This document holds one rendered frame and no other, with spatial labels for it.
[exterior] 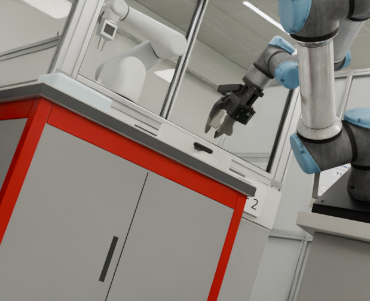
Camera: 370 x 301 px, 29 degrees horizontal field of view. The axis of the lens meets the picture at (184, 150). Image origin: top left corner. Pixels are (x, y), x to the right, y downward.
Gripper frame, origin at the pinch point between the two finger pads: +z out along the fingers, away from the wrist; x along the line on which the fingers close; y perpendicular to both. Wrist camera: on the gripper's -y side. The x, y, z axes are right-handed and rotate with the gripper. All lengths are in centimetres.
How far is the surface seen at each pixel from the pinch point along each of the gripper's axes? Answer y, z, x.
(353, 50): -274, -33, 260
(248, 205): -8.7, 20.8, 39.3
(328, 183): -18, 2, 72
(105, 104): 39, -6, -55
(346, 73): -150, -25, 161
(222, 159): -0.6, 7.0, 10.9
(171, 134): -0.6, 7.0, -10.6
